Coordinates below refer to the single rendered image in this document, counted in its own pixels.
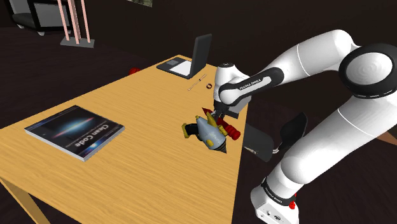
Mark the red ribbed tool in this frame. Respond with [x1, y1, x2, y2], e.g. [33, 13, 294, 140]
[201, 106, 242, 141]

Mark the grey and yellow toy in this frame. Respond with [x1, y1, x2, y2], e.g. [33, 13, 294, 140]
[181, 114, 228, 155]

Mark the thin pale pen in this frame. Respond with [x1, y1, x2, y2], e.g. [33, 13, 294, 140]
[187, 73, 208, 92]

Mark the black office chair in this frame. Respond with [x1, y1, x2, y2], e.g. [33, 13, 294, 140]
[242, 111, 309, 163]

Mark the open black laptop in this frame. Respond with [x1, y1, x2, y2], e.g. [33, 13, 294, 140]
[156, 33, 213, 80]

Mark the light wooden table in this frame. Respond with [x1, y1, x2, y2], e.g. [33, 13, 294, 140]
[0, 54, 249, 224]

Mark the dark book with galaxy cover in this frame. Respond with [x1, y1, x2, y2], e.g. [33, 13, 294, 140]
[24, 104, 126, 163]

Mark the pink pole stand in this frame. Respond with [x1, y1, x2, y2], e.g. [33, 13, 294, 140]
[56, 0, 95, 49]

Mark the dark low cabinet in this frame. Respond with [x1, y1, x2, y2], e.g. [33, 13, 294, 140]
[7, 0, 74, 37]

